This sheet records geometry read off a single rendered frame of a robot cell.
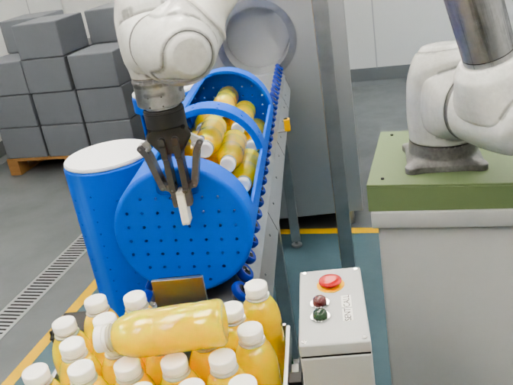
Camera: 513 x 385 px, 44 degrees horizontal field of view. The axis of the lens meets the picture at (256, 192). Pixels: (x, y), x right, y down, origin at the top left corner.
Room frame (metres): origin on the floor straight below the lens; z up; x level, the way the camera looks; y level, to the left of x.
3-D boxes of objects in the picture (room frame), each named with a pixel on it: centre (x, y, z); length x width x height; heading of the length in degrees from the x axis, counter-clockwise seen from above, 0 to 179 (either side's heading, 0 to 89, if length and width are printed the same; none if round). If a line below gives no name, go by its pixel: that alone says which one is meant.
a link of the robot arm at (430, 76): (1.39, -0.46, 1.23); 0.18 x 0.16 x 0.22; 20
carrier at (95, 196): (1.95, 0.45, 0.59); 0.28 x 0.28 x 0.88
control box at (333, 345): (0.82, -0.09, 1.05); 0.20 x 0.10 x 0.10; 172
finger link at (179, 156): (1.14, 0.13, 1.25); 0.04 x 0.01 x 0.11; 172
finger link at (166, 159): (1.14, 0.16, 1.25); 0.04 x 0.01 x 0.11; 172
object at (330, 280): (0.87, -0.09, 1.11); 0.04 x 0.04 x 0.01
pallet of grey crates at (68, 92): (5.29, 1.30, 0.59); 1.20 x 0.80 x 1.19; 71
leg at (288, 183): (3.07, -0.17, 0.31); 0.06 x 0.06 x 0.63; 82
